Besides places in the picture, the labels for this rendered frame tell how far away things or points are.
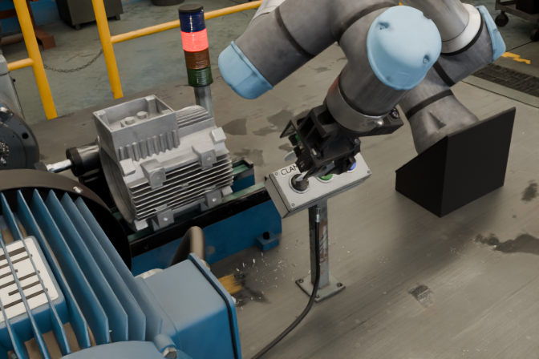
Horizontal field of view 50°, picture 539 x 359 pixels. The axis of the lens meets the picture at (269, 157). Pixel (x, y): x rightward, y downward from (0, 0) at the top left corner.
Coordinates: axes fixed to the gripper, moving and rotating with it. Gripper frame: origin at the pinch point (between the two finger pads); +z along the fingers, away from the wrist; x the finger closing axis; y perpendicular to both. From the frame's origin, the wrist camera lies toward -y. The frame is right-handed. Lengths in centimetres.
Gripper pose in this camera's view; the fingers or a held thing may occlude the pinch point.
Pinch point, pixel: (312, 166)
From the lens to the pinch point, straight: 90.1
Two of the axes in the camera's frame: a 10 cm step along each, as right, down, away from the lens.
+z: -2.7, 4.1, 8.7
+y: -8.5, 3.3, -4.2
